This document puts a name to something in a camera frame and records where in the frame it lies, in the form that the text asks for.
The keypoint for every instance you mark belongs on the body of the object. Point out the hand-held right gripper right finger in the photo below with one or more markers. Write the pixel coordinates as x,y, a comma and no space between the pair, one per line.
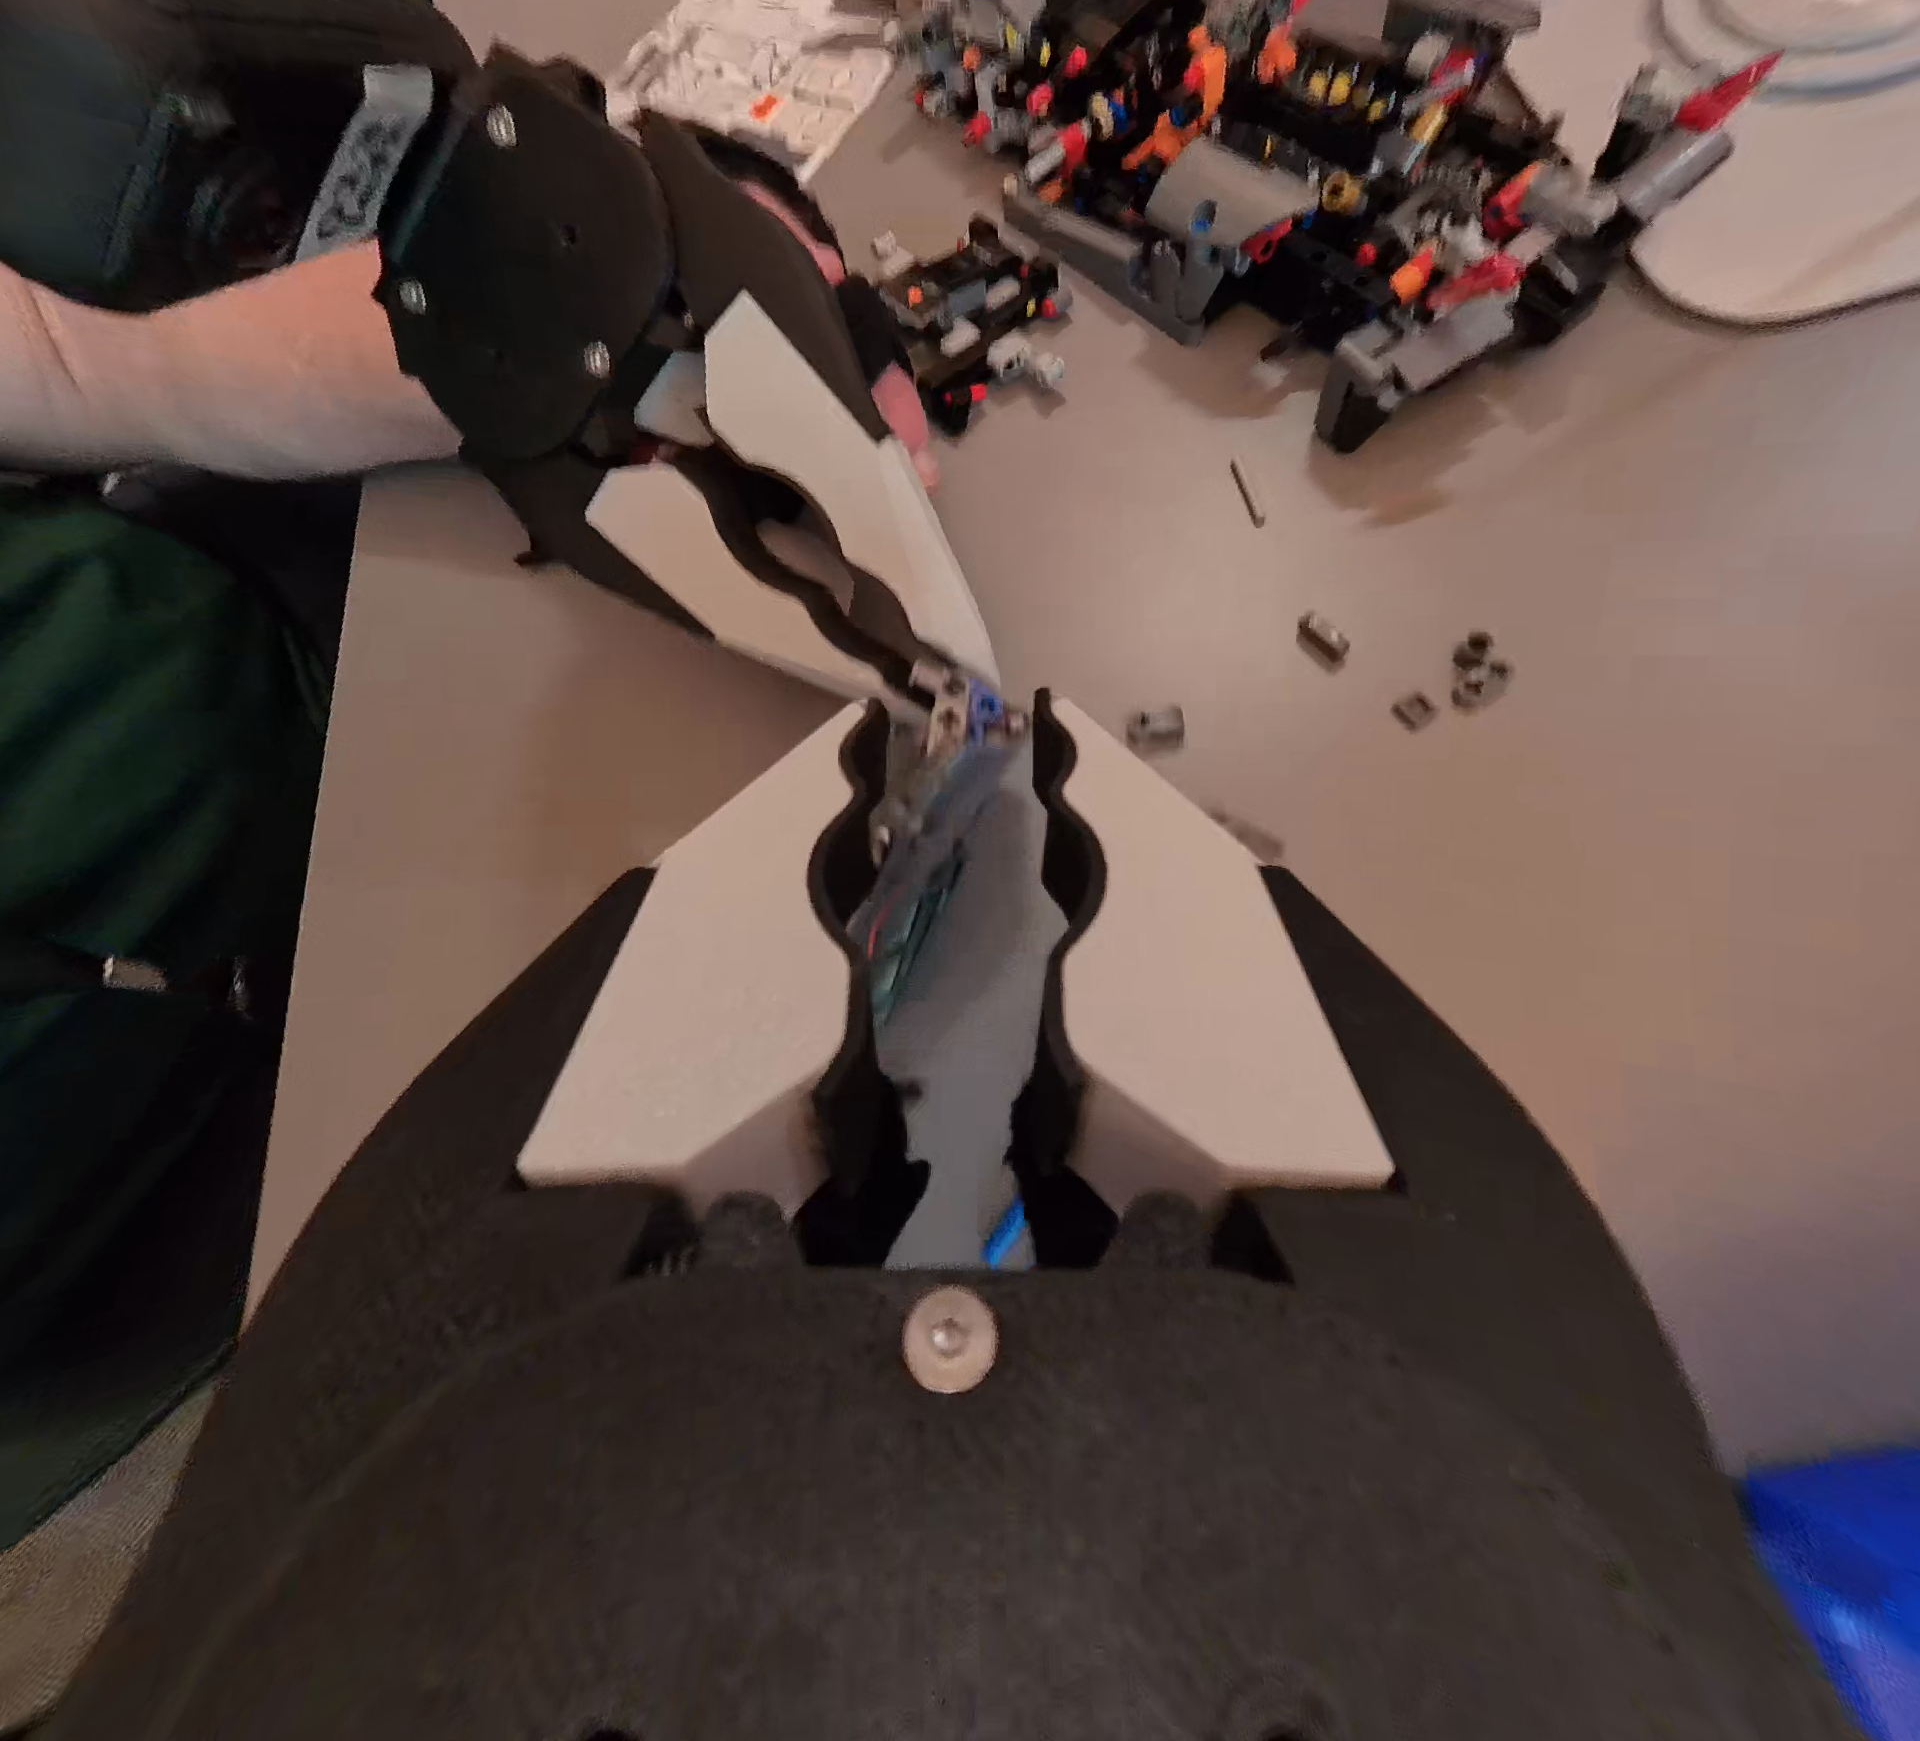
1214,1022

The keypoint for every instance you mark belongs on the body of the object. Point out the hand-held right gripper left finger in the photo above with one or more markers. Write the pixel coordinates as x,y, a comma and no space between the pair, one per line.
691,1022

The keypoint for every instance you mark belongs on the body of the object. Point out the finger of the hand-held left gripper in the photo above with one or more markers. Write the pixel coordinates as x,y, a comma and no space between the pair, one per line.
812,421
674,542

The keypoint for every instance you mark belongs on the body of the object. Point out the dark grey lego wing assembly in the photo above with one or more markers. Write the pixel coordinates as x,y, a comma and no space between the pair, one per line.
937,841

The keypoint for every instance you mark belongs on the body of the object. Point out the person's left forearm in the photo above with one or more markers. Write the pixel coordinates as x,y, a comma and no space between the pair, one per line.
182,376

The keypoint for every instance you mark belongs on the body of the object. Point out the grey angled lego piece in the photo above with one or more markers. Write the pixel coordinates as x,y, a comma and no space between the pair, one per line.
1248,837

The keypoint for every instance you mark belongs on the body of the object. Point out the small black lego assembly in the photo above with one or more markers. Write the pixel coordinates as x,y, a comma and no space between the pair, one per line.
968,301

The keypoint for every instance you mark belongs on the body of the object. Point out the blue lego pin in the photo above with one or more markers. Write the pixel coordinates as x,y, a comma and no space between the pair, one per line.
1005,1234

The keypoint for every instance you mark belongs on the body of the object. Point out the grey lego axle connector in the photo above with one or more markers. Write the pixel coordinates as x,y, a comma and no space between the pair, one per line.
1157,727

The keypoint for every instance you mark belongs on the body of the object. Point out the grey square lego piece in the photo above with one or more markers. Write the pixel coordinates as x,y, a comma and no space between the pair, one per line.
1415,712

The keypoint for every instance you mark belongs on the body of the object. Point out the grey curved lego piece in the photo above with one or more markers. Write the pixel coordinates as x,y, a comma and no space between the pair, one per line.
1323,640

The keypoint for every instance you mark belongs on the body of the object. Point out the grey lego double connector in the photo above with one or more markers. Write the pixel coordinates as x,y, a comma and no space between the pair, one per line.
1481,673

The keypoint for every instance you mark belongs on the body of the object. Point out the light grey lego axle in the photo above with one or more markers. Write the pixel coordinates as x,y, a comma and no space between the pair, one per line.
1248,494

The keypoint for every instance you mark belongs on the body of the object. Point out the large lego car model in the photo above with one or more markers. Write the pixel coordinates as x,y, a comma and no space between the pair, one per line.
1274,166

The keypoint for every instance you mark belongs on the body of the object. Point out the person's left hand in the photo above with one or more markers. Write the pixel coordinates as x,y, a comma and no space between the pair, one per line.
911,421

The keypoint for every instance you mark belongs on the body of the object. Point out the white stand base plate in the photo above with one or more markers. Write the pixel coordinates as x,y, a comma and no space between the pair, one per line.
1801,197

